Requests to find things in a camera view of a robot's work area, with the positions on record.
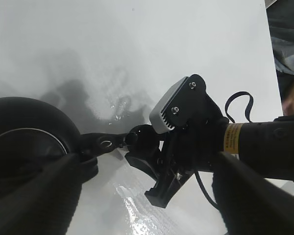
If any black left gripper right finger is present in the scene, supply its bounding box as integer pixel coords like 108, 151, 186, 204
212, 152, 294, 235

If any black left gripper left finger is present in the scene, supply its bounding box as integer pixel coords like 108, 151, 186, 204
0, 154, 82, 235

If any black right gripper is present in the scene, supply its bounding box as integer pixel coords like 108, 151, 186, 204
125, 74, 228, 208

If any black round teapot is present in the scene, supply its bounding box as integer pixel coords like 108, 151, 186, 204
0, 97, 127, 183

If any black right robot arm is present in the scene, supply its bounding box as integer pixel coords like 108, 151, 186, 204
125, 74, 294, 208

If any person in grey clothes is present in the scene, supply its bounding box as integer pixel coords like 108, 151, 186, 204
266, 0, 294, 116

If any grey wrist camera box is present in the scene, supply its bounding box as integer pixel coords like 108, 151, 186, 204
149, 76, 188, 134

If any black cable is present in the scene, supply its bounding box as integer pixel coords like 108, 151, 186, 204
193, 91, 254, 211

